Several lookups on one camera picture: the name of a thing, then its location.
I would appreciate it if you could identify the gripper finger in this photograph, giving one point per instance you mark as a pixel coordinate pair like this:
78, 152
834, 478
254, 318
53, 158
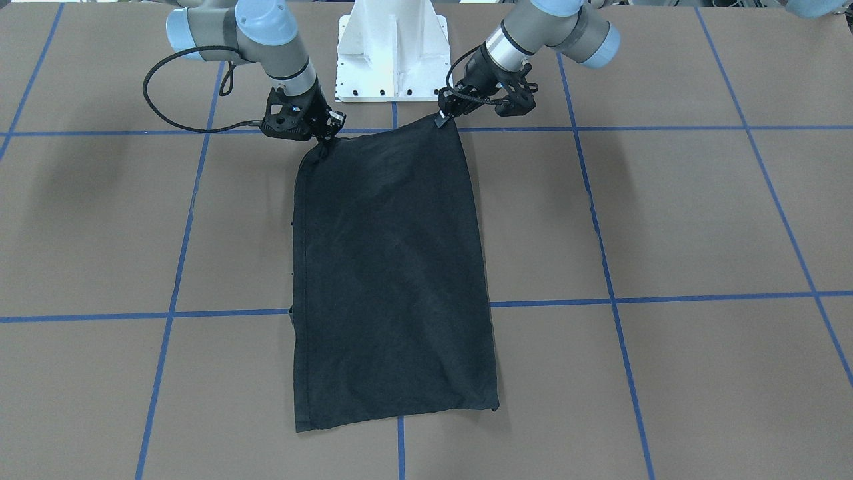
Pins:
327, 131
451, 106

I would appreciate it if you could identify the black t-shirt with logo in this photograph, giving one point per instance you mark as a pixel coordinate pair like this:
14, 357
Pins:
390, 300

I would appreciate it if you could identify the white pedestal column base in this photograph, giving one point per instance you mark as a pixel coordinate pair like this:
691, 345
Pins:
391, 51

